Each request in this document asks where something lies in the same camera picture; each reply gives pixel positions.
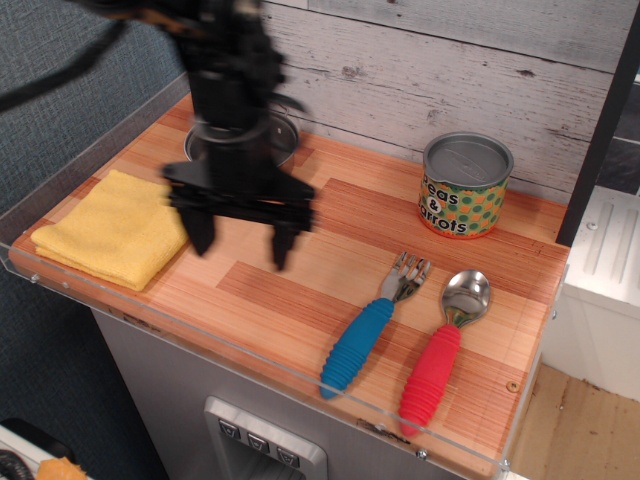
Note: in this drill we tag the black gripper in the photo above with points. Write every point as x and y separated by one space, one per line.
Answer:
238 178

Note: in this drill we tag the yellow rag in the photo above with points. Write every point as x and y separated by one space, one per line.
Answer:
123 231

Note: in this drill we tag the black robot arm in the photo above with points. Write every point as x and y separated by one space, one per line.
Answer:
233 72

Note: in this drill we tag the grey toy fridge cabinet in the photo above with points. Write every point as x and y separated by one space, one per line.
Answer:
169 384

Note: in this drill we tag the silver dispenser button panel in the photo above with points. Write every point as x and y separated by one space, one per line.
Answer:
249 447

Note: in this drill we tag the peas and carrots can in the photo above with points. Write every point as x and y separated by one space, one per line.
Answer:
464 183

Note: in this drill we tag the orange cloth at corner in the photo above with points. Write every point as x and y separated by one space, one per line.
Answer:
60 469

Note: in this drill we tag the white toy sink unit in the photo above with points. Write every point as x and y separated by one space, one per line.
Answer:
593 331

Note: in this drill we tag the steel pot with handles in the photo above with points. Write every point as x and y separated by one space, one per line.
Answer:
284 138

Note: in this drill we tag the blue handled fork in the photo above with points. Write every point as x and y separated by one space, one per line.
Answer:
351 351

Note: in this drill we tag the clear acrylic guard rail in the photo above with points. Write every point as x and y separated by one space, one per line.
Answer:
279 327

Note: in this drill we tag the red handled spoon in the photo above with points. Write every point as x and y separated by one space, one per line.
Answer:
465 299

